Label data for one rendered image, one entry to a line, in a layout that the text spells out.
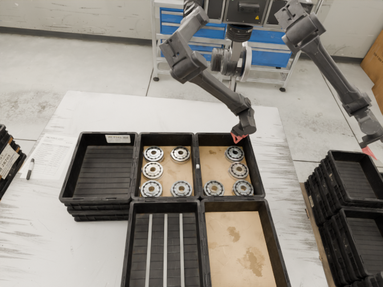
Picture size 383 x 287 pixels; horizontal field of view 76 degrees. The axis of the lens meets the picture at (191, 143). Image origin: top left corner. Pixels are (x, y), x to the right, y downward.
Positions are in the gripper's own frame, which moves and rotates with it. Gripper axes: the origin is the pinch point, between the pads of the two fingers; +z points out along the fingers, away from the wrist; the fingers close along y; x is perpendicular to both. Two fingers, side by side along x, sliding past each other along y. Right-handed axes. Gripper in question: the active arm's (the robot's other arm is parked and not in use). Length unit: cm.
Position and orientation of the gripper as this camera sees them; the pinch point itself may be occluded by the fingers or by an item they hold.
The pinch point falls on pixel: (239, 138)
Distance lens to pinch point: 129.4
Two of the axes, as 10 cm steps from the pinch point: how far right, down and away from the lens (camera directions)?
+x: -6.5, -6.1, 4.5
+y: 7.5, -4.8, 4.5
